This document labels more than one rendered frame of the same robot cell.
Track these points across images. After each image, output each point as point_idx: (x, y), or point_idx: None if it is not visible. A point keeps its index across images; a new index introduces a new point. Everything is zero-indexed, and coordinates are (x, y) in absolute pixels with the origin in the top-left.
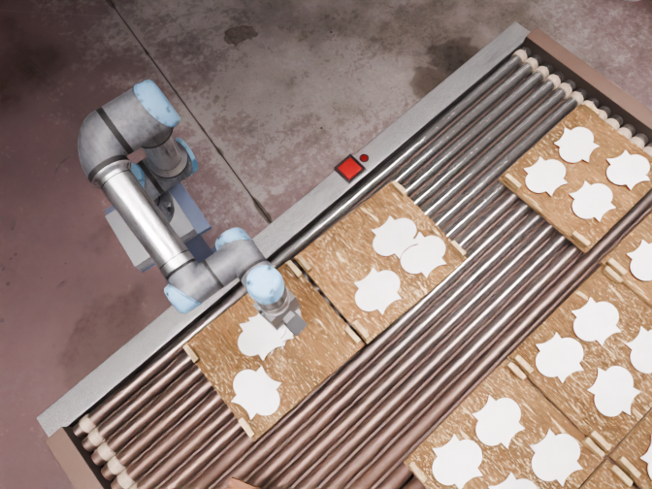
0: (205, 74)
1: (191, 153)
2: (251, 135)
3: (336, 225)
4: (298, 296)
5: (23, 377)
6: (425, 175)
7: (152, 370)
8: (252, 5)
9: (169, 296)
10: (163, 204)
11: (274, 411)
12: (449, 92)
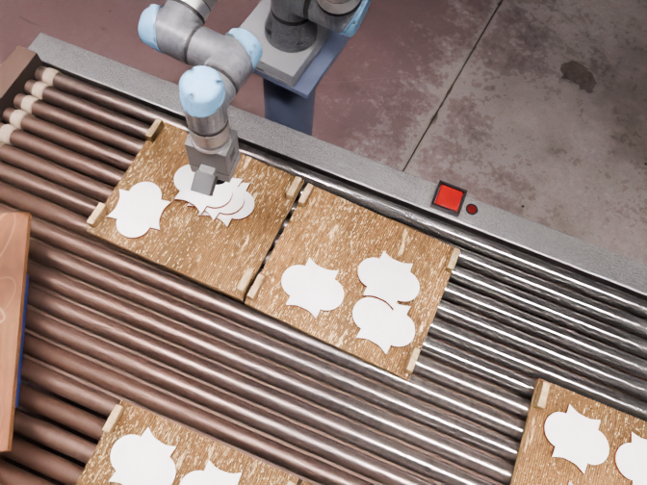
0: (510, 64)
1: (358, 14)
2: (470, 140)
3: (369, 211)
4: (266, 206)
5: (121, 63)
6: (490, 287)
7: (125, 106)
8: (621, 71)
9: (146, 9)
10: (300, 32)
11: (124, 235)
12: (620, 272)
